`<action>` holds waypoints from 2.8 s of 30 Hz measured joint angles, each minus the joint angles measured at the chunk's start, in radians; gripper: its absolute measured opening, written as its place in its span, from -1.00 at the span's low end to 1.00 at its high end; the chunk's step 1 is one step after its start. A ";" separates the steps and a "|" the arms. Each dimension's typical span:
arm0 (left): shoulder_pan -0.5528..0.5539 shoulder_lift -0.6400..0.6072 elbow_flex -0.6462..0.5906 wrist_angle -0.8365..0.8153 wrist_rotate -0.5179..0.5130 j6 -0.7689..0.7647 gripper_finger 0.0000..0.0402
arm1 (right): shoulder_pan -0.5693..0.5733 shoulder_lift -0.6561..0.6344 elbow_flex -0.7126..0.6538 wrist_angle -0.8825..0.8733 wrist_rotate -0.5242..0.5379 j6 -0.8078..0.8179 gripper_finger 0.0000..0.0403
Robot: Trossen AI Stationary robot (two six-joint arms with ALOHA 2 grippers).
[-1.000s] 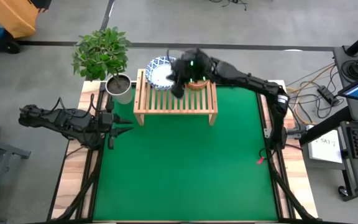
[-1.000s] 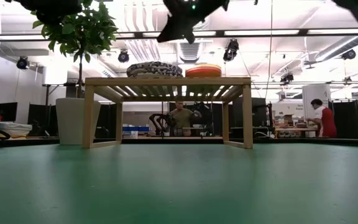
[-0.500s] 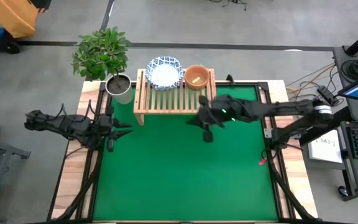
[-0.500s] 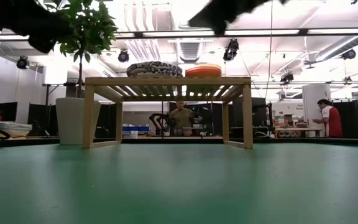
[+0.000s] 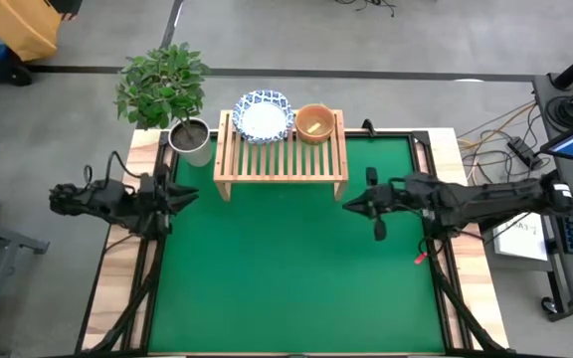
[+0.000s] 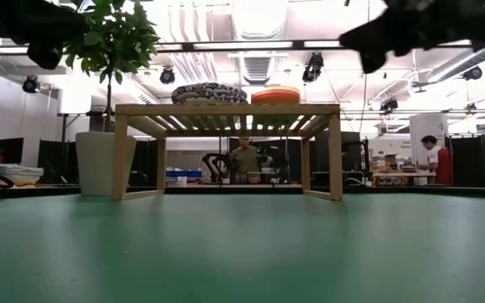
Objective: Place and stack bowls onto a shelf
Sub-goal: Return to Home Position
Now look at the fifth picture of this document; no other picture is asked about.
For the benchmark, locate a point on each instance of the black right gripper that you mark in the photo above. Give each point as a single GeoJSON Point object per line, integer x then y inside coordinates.
{"type": "Point", "coordinates": [391, 201]}

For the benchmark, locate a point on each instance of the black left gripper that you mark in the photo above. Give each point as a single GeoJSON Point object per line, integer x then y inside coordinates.
{"type": "Point", "coordinates": [157, 201]}

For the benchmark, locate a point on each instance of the yellow translucent plastic bowl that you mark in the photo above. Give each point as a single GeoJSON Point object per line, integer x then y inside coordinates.
{"type": "Point", "coordinates": [316, 113]}

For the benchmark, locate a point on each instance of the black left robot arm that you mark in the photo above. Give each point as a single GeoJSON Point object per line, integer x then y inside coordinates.
{"type": "Point", "coordinates": [97, 201]}

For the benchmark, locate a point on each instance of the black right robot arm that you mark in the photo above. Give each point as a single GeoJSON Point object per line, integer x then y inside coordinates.
{"type": "Point", "coordinates": [490, 199]}

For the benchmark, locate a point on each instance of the slatted wooden shelf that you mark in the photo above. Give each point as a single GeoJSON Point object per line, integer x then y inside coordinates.
{"type": "Point", "coordinates": [286, 169]}

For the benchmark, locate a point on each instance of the white plant pot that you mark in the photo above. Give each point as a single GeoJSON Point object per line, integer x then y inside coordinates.
{"type": "Point", "coordinates": [201, 156]}

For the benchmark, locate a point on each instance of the black clamp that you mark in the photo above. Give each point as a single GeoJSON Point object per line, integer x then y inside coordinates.
{"type": "Point", "coordinates": [367, 126]}

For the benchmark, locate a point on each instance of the green table mat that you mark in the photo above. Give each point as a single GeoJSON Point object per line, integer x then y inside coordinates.
{"type": "Point", "coordinates": [276, 268]}

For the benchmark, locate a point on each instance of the green leafy plant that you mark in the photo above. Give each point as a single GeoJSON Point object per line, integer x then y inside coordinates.
{"type": "Point", "coordinates": [162, 84]}

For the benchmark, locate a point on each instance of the white labelled box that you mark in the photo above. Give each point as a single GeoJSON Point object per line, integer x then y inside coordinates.
{"type": "Point", "coordinates": [520, 243]}

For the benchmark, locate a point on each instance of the black power strip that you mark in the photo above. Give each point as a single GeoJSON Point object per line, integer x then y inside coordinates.
{"type": "Point", "coordinates": [522, 151]}

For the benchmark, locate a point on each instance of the orange-yellow box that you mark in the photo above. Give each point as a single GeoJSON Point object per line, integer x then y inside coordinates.
{"type": "Point", "coordinates": [18, 25]}

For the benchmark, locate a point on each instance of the black aluminium table frame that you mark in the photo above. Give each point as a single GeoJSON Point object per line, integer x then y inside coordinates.
{"type": "Point", "coordinates": [443, 318]}

